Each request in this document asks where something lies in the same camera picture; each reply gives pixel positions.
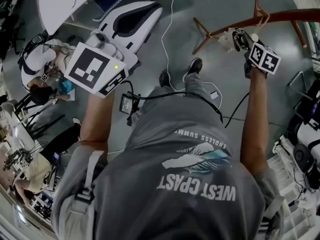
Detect black belt device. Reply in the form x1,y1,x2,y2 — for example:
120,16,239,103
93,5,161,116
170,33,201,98
120,91,141,115

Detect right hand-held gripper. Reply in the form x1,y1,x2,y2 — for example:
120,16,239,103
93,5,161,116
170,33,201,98
241,30,282,80

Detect grey printed t-shirt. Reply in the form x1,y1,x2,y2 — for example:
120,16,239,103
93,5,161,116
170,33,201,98
51,85,286,240

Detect person's right black shoe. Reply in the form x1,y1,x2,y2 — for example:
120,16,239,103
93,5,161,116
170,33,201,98
185,57,204,77

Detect white long table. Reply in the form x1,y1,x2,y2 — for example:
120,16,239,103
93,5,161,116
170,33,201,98
37,0,111,37

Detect grey backpack strap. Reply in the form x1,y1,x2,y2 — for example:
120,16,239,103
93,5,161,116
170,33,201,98
259,195,286,240
74,150,106,215

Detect red wooden coat stand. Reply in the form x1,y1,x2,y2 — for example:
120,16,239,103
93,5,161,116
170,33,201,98
191,0,320,56

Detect person's left forearm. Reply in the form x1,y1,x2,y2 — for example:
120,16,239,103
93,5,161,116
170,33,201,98
79,93,121,145

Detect left grey backpack strap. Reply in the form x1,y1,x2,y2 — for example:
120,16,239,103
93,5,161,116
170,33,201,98
74,150,106,215

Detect grey trousers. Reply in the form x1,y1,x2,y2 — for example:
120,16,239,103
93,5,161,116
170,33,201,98
149,72,202,98

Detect black office chair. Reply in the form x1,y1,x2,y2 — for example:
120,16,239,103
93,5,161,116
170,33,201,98
286,70,320,125

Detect person's black shoe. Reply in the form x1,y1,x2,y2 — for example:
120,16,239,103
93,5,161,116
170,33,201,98
185,57,204,77
159,68,173,88

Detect right grey backpack strap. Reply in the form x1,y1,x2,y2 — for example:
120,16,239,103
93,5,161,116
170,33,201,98
259,195,286,240

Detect person's left black shoe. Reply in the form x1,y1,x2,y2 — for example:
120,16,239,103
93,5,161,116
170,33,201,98
159,68,173,88

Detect person's right forearm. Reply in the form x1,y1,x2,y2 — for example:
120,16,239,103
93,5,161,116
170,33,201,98
239,70,270,177

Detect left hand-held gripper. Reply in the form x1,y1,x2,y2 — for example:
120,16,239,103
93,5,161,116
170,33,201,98
63,0,164,100

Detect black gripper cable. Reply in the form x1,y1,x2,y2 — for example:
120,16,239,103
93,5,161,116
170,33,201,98
224,91,251,129
121,79,141,100

